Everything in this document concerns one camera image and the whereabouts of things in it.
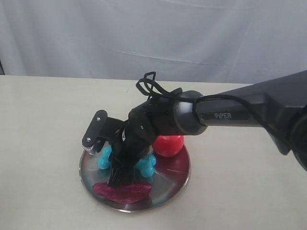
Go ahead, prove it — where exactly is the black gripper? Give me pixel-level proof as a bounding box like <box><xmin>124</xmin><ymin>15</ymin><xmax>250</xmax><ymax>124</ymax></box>
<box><xmin>108</xmin><ymin>100</ymin><xmax>165</xmax><ymax>188</ymax></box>

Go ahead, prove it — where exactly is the turquoise toy bone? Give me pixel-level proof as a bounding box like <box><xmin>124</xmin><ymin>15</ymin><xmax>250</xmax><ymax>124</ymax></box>
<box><xmin>96</xmin><ymin>146</ymin><xmax>156</xmax><ymax>178</ymax></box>

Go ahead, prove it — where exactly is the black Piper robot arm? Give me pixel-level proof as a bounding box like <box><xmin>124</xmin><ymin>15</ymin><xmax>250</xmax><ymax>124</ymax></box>
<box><xmin>108</xmin><ymin>71</ymin><xmax>307</xmax><ymax>187</ymax></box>

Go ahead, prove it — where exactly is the purple toy meat slice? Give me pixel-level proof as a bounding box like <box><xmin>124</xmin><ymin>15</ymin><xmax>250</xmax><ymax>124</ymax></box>
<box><xmin>93</xmin><ymin>183</ymin><xmax>152</xmax><ymax>204</ymax></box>

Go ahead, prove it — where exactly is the round stainless steel plate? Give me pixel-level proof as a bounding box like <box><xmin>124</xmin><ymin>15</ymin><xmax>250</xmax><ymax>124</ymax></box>
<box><xmin>79</xmin><ymin>146</ymin><xmax>191</xmax><ymax>213</ymax></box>

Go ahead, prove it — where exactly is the red toy apple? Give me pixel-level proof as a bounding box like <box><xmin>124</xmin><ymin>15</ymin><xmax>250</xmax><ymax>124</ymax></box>
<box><xmin>152</xmin><ymin>135</ymin><xmax>184</xmax><ymax>157</ymax></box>

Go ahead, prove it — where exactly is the white backdrop cloth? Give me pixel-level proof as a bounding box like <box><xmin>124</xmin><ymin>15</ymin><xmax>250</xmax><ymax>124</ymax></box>
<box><xmin>0</xmin><ymin>0</ymin><xmax>307</xmax><ymax>83</ymax></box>

